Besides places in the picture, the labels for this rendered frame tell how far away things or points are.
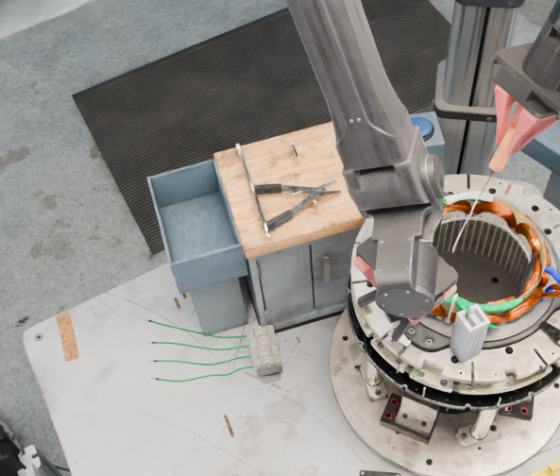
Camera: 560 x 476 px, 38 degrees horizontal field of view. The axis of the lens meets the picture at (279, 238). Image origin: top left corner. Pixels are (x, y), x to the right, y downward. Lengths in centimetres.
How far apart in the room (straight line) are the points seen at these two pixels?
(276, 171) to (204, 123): 151
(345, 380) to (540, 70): 68
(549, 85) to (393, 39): 212
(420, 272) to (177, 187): 60
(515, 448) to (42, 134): 200
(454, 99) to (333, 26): 86
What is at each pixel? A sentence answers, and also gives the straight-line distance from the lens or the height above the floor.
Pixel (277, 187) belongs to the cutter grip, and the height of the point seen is 109.
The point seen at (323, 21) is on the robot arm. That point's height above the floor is 159.
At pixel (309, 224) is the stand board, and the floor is 106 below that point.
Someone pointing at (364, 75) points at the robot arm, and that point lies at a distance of 70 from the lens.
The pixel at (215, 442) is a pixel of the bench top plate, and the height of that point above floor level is 78.
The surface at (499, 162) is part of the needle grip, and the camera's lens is 94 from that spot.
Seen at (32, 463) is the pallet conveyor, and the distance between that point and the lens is 154.
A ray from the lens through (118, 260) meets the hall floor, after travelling 249.
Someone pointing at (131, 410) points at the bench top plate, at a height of 78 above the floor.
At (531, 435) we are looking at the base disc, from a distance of 135.
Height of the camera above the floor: 205
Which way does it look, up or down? 57 degrees down
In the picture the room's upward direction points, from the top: 7 degrees counter-clockwise
